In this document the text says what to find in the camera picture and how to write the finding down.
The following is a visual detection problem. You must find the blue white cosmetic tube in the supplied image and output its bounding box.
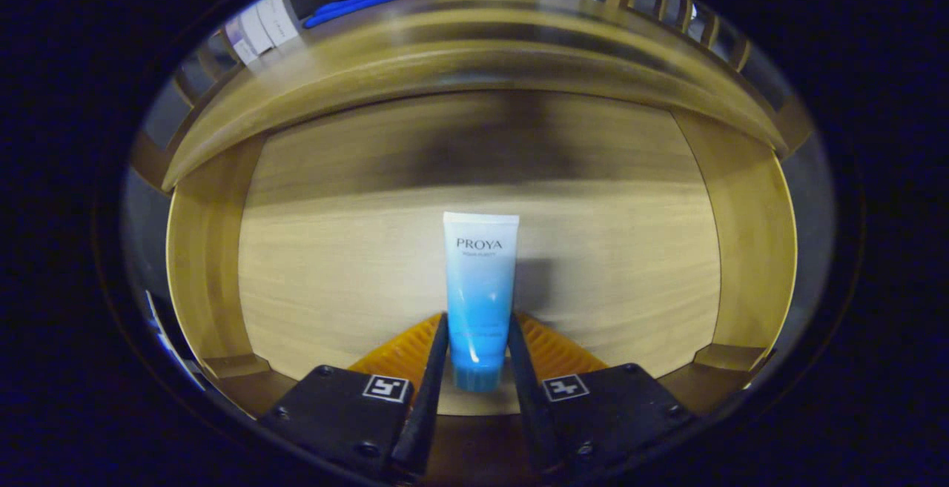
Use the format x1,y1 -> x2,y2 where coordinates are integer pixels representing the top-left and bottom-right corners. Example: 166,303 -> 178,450
443,211 -> 520,393

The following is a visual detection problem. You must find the thin purple white book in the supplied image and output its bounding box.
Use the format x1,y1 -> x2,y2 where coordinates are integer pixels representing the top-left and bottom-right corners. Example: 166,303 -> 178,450
225,16 -> 257,65

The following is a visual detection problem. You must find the wooden countertop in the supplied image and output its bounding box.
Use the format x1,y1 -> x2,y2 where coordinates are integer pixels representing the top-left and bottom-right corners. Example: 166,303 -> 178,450
163,0 -> 790,191

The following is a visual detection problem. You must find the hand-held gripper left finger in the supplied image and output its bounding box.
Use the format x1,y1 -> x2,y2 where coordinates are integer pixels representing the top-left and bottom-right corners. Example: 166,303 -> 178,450
257,312 -> 452,484

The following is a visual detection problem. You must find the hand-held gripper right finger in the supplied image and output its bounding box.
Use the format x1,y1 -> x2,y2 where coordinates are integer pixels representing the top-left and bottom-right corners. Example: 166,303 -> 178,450
506,312 -> 698,482

